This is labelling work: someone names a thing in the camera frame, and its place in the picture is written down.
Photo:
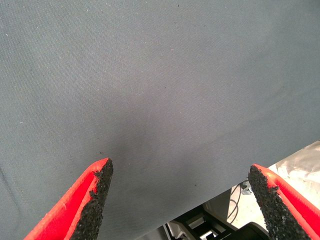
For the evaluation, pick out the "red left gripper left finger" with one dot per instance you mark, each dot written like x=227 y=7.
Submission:
x=75 y=212

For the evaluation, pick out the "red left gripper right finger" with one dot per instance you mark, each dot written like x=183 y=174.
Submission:
x=287 y=215

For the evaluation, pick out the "dark grey table cloth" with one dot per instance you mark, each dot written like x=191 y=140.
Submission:
x=160 y=75

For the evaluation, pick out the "small metal bracket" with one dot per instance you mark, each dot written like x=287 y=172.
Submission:
x=247 y=188

